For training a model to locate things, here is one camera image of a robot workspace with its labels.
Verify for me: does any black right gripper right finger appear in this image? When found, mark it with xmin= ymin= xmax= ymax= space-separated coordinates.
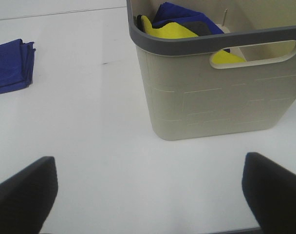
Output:
xmin=241 ymin=152 xmax=296 ymax=234

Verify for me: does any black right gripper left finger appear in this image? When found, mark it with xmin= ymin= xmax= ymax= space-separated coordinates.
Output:
xmin=0 ymin=156 xmax=58 ymax=234

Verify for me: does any blue towel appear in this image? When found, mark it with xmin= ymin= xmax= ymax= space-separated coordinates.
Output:
xmin=0 ymin=39 xmax=36 ymax=94
xmin=152 ymin=2 xmax=224 ymax=56

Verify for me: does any beige plastic basket grey rim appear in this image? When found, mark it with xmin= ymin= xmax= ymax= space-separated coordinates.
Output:
xmin=127 ymin=0 xmax=296 ymax=140

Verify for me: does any dark grey towel in basket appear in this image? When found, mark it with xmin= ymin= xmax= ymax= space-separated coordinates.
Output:
xmin=136 ymin=15 xmax=212 ymax=39

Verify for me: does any yellow towel in basket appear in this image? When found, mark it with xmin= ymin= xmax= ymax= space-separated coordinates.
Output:
xmin=137 ymin=15 xmax=245 ymax=64

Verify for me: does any blue towel in basket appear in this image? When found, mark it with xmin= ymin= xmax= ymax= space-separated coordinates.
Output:
xmin=152 ymin=2 xmax=224 ymax=56

